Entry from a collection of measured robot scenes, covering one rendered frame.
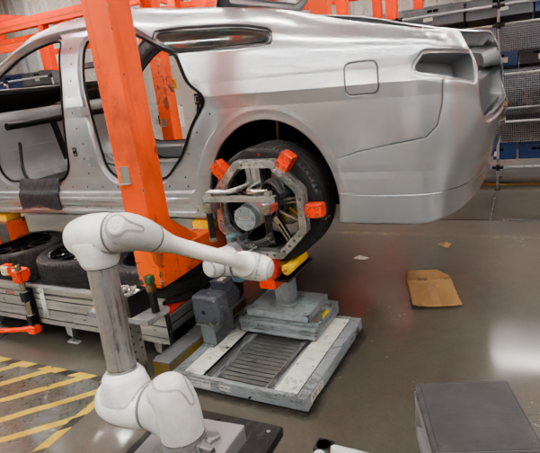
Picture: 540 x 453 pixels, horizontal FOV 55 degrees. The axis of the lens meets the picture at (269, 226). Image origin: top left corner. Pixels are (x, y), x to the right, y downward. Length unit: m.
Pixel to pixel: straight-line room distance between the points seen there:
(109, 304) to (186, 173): 1.52
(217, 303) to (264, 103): 1.11
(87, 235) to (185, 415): 0.66
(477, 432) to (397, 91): 1.47
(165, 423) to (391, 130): 1.62
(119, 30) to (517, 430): 2.31
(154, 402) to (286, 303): 1.46
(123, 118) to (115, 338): 1.20
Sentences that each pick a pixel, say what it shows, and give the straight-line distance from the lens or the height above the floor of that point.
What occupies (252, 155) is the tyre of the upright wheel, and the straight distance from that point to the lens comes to 2.80.
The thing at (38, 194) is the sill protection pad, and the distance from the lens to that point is 4.14.
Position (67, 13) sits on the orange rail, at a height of 3.09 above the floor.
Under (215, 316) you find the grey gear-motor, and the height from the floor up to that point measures 0.30.
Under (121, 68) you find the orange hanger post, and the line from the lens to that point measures 2.64.
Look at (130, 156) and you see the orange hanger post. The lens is 2.68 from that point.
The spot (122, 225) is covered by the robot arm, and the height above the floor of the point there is 1.17.
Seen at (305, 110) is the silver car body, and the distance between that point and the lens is 2.70.
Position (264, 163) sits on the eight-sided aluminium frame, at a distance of 2.67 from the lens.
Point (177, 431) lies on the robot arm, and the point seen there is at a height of 0.47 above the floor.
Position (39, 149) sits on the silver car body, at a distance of 4.82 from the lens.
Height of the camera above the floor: 1.56
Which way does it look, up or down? 17 degrees down
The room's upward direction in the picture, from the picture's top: 7 degrees counter-clockwise
